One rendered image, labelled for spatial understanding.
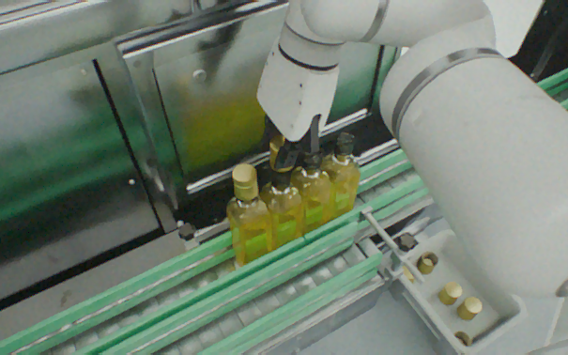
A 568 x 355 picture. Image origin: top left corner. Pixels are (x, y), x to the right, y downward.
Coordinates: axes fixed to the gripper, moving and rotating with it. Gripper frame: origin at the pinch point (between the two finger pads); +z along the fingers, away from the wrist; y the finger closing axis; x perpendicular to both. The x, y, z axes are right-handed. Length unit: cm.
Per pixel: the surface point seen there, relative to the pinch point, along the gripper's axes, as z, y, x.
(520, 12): -11, -15, 66
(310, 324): 30.9, 14.9, 6.5
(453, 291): 29, 21, 37
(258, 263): 23.4, 4.1, -0.1
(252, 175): 3.9, 0.7, -3.9
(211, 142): 9.5, -12.7, -3.6
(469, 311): 29, 26, 37
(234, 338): 25.8, 13.8, -8.9
